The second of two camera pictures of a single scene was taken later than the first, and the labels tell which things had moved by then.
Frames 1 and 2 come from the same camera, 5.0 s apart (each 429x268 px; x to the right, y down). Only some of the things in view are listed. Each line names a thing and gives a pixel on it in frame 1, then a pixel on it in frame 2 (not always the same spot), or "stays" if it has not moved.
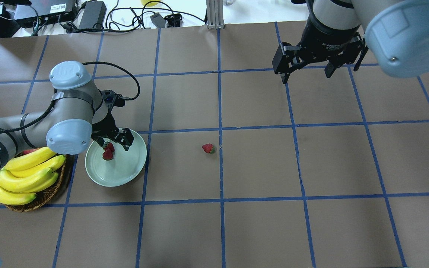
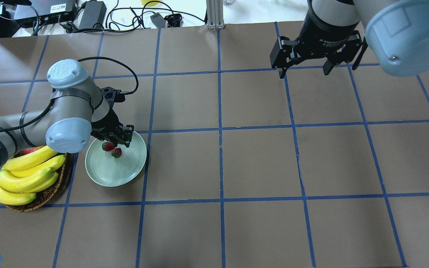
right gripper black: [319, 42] stays
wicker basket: [43, 197] stays
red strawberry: [107, 155] → [116, 152]
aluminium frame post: [215, 14] stays
